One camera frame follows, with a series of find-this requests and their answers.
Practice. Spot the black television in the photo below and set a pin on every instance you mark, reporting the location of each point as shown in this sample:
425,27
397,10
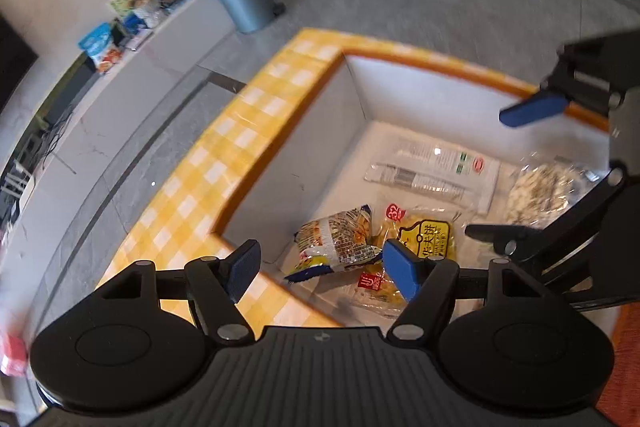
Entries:
12,62

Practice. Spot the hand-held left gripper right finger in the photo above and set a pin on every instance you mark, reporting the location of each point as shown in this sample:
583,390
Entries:
405,269

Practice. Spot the pink storage box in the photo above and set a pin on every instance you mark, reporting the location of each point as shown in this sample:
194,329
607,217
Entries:
11,354

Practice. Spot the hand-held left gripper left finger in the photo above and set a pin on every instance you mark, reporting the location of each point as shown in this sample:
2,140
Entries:
242,267

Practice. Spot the blue tissue pack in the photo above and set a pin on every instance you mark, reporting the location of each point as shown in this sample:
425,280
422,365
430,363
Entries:
134,21

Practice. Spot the white grey snack packet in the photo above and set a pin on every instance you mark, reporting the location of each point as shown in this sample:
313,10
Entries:
440,162

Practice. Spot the white router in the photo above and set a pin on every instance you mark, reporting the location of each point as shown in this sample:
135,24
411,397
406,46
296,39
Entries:
11,179

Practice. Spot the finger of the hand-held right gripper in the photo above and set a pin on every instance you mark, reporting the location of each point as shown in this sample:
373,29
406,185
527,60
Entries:
520,239
530,109

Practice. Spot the clear packet of crisps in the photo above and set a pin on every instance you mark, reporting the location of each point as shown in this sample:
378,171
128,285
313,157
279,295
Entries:
540,192

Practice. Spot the orange cloth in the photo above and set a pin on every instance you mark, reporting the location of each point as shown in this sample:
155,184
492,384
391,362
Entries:
622,357

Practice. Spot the white marble console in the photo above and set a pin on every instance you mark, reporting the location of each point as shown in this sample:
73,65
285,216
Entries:
165,42

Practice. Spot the striped snack packet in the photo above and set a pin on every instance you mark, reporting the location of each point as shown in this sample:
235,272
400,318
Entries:
335,237

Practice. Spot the yellow waffle packet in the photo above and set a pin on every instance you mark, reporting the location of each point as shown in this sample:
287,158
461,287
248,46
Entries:
425,232

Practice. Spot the white storage box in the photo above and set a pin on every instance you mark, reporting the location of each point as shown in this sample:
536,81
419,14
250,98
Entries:
310,147

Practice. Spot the blue snack bag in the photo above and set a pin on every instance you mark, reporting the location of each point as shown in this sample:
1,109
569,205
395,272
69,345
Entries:
97,44

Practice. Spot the yellow checked tablecloth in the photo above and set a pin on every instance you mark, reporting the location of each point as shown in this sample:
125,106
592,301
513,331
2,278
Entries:
210,167

